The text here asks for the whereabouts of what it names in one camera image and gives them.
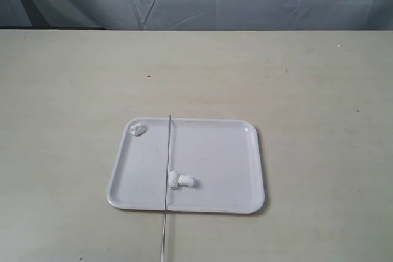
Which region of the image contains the thin metal skewer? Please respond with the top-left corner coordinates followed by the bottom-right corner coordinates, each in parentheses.
top-left (160, 115), bottom-right (172, 262)

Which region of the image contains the white marshmallow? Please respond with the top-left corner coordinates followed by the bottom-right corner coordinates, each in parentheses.
top-left (178, 175), bottom-right (195, 187)
top-left (168, 170), bottom-right (180, 190)
top-left (129, 123), bottom-right (147, 136)

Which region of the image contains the white rectangular plastic tray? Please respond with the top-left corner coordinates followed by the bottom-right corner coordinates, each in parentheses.
top-left (106, 117), bottom-right (265, 214)

